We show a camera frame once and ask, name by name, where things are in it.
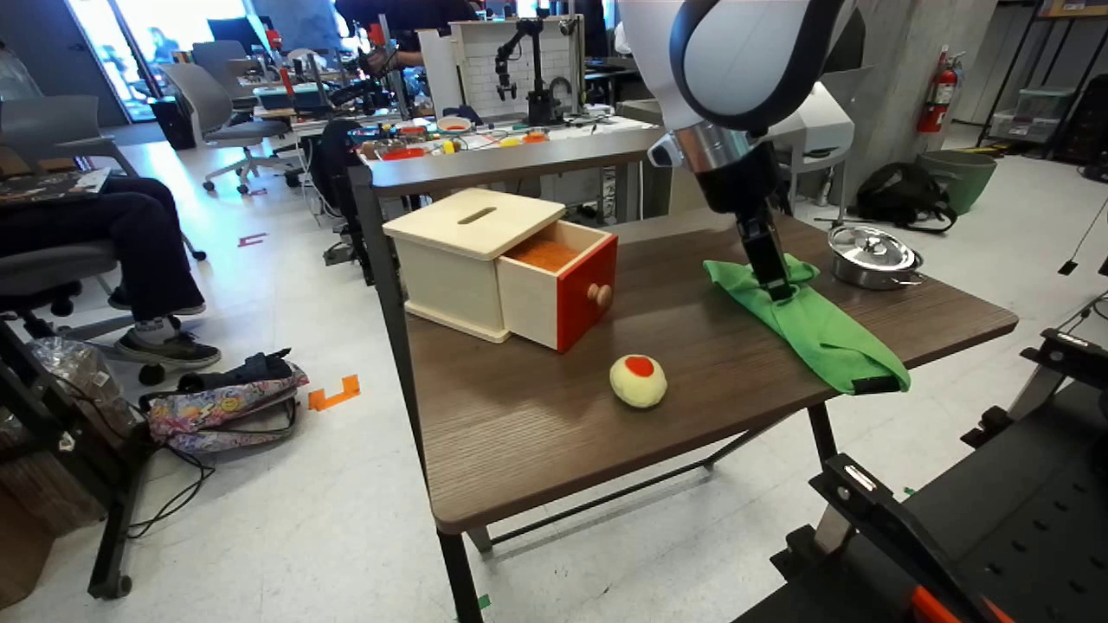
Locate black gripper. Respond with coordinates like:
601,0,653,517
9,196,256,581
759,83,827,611
697,135,801,304

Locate green towel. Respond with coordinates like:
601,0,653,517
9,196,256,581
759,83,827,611
702,253,914,397

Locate silver pot with lid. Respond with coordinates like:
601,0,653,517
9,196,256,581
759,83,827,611
824,221,927,293

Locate light grey chair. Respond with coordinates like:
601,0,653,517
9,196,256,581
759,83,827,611
784,80,865,229

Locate black backpack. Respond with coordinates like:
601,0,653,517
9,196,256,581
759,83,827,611
853,158,957,236

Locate yellow ball red spot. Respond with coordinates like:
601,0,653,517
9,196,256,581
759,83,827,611
605,351,670,411

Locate wooden drawer red front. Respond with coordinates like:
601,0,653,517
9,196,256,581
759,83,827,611
494,217,623,358

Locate green bag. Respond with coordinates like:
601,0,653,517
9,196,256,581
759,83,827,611
921,146,1004,221

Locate red fire extinguisher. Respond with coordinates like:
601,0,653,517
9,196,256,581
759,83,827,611
914,44,964,140

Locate grey work table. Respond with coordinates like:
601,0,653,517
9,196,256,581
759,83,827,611
345,114,706,286

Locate pale wooden slot box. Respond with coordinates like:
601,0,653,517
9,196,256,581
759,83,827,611
380,186,569,348

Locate white display board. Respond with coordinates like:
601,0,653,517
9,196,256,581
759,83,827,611
417,9,588,125

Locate black robot stand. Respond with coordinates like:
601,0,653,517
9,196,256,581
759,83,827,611
729,290,1108,623

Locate colourful patterned backpack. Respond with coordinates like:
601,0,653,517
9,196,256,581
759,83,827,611
138,348,311,462

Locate grey swivel chair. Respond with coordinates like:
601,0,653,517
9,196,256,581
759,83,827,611
167,58,305,196

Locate seated person black trousers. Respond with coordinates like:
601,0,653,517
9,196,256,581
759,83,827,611
0,173,224,375

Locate clear plastic bag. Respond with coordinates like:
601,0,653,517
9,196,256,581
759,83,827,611
30,336,133,434

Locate black metal rack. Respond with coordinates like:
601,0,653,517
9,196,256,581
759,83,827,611
0,321,152,601

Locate seated person in black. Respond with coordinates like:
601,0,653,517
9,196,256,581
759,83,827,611
0,95,211,393

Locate black table frame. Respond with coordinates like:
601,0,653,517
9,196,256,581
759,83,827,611
432,403,841,623

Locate black floor cable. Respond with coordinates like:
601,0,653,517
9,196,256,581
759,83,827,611
123,447,218,545

